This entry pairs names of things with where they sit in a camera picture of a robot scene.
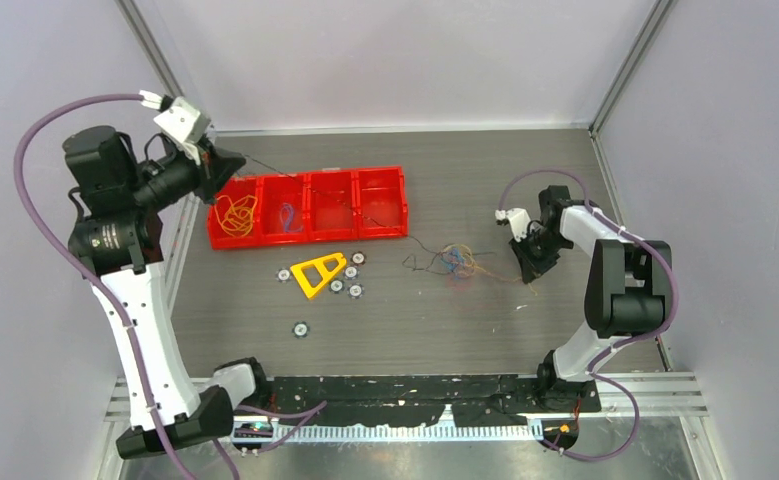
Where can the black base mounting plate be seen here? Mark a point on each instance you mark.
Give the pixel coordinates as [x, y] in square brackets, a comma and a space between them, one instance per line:
[419, 400]

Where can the black 100 poker chip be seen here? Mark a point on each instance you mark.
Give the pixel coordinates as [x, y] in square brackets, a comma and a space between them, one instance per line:
[358, 258]

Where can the blue 10 poker chip upper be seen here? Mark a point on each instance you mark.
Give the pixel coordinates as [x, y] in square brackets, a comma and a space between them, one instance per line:
[351, 272]

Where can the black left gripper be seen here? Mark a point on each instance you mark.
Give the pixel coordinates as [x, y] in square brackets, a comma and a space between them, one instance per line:
[216, 165]

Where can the red plastic bin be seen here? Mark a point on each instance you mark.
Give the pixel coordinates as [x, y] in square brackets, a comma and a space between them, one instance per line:
[383, 207]
[332, 206]
[283, 210]
[233, 221]

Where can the green 50 poker chip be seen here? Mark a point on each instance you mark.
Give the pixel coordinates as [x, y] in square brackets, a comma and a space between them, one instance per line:
[336, 286]

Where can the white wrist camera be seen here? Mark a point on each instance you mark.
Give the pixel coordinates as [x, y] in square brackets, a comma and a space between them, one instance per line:
[517, 219]
[179, 120]

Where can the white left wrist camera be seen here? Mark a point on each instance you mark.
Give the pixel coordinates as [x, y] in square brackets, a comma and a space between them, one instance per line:
[179, 120]

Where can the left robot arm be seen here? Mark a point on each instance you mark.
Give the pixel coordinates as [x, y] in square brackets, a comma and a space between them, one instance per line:
[116, 236]

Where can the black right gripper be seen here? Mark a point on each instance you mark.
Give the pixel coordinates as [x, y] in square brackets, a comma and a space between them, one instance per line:
[532, 268]

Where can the blue 10 poker chip right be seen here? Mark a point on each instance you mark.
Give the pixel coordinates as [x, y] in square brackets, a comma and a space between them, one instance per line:
[355, 291]

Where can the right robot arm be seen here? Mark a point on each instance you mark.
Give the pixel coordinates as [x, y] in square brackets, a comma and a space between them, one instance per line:
[628, 293]

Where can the red plastic bin far left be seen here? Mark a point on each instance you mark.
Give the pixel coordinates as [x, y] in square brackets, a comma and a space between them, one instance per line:
[233, 221]

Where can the yellow plastic triangle frame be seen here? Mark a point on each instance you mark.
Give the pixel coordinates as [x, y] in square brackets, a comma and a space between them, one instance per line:
[314, 275]

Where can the white slotted cable duct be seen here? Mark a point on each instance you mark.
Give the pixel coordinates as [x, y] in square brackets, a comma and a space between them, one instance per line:
[265, 433]

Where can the red plastic bin far right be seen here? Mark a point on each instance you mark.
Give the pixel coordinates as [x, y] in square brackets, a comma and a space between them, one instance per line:
[383, 207]

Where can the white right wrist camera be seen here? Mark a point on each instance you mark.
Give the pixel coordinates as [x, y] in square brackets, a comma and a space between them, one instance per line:
[517, 219]

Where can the aluminium frame rail left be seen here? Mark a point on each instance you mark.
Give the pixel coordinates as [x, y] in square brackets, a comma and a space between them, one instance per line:
[180, 232]

